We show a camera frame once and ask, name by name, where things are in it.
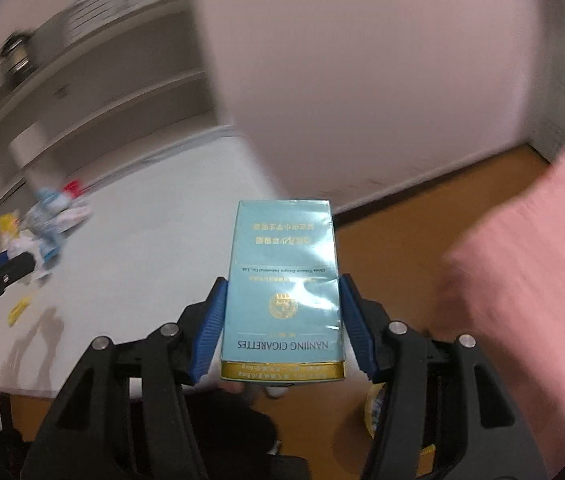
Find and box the yellow snack bag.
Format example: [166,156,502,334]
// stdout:
[0,211,20,244]

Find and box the blue white packaging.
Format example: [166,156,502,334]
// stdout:
[4,188,92,282]

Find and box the teal cigarette box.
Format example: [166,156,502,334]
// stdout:
[220,200,345,386]

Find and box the red plastic lid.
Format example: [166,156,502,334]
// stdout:
[62,180,85,200]

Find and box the black gold trash bin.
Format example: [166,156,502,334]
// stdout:
[364,384,435,463]

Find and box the pink bed cover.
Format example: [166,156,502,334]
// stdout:
[428,148,565,474]

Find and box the white desk hutch shelf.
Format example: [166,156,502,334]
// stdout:
[0,0,227,214]

